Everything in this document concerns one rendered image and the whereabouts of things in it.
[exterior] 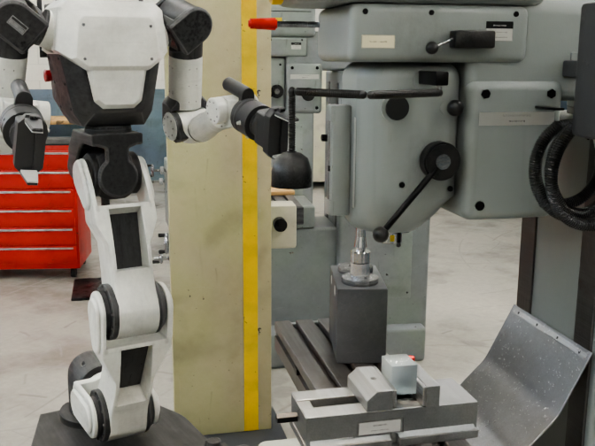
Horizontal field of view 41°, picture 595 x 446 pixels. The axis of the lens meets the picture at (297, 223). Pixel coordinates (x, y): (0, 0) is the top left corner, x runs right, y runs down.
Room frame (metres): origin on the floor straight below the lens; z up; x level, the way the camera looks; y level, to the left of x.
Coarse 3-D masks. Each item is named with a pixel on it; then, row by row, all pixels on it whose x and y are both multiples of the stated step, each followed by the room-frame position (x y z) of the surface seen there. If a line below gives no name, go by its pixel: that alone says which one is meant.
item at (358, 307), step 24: (336, 288) 1.81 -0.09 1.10; (360, 288) 1.80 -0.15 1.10; (384, 288) 1.80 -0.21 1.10; (336, 312) 1.80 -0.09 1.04; (360, 312) 1.80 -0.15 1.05; (384, 312) 1.80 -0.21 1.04; (336, 336) 1.80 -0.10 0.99; (360, 336) 1.80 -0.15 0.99; (384, 336) 1.80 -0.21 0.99; (336, 360) 1.80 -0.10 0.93; (360, 360) 1.80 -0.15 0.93
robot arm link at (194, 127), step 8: (176, 112) 2.17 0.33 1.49; (184, 112) 2.17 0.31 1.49; (192, 112) 2.18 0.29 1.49; (200, 112) 2.19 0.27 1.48; (184, 120) 2.16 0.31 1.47; (192, 120) 2.13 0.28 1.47; (200, 120) 2.08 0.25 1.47; (184, 128) 2.15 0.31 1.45; (192, 128) 2.12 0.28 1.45; (200, 128) 2.09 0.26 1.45; (208, 128) 2.07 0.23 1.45; (184, 136) 2.14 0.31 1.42; (192, 136) 2.13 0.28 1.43; (200, 136) 2.11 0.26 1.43; (208, 136) 2.11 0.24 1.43
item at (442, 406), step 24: (432, 384) 1.43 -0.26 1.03; (456, 384) 1.53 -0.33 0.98; (312, 408) 1.40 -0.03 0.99; (336, 408) 1.40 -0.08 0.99; (360, 408) 1.40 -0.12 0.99; (408, 408) 1.41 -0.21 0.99; (432, 408) 1.42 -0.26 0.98; (456, 408) 1.43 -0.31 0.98; (312, 432) 1.36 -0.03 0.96; (336, 432) 1.37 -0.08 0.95; (360, 432) 1.39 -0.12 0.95; (384, 432) 1.40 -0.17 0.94; (408, 432) 1.41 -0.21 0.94; (432, 432) 1.41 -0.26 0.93; (456, 432) 1.42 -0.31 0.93
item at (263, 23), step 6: (264, 18) 1.58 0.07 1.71; (270, 18) 1.59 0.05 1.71; (252, 24) 1.57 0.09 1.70; (258, 24) 1.57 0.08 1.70; (264, 24) 1.58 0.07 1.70; (270, 24) 1.58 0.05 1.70; (276, 24) 1.58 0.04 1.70; (282, 24) 1.59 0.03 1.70; (288, 24) 1.59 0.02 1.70; (294, 24) 1.59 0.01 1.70; (300, 24) 1.60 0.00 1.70; (306, 24) 1.60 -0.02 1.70; (312, 24) 1.60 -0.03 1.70; (318, 24) 1.60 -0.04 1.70
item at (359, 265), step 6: (354, 258) 1.84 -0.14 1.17; (360, 258) 1.84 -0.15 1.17; (366, 258) 1.84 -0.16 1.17; (354, 264) 1.84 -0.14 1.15; (360, 264) 1.84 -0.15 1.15; (366, 264) 1.84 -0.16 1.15; (354, 270) 1.84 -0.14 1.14; (360, 270) 1.84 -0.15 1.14; (366, 270) 1.84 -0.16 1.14; (354, 276) 1.84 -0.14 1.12; (360, 276) 1.84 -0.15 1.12; (366, 276) 1.84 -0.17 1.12
